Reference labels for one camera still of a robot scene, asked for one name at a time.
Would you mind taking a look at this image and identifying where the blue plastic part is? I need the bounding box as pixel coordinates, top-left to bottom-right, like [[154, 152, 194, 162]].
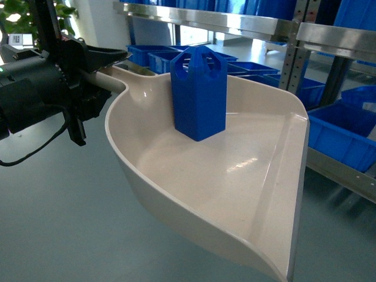
[[170, 46, 227, 142]]

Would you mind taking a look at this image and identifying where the white camera module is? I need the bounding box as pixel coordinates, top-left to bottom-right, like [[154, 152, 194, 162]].
[[8, 33, 33, 49]]

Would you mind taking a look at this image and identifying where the potted green plant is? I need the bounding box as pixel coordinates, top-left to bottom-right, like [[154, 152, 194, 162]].
[[1, 0, 79, 39]]

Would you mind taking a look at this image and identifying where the beige plastic scoop tray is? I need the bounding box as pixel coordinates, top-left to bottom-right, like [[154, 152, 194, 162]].
[[85, 67, 309, 281]]

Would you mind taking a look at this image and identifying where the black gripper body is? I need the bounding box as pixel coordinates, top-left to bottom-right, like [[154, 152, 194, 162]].
[[59, 38, 110, 120]]

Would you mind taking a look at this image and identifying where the steel shelf rack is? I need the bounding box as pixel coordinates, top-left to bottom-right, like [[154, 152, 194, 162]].
[[113, 0, 376, 203]]

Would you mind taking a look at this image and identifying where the black cable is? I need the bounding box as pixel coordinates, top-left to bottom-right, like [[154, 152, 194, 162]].
[[0, 108, 71, 167]]

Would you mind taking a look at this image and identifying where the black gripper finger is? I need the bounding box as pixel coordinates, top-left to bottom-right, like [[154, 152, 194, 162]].
[[86, 46, 128, 73], [68, 113, 86, 146]]

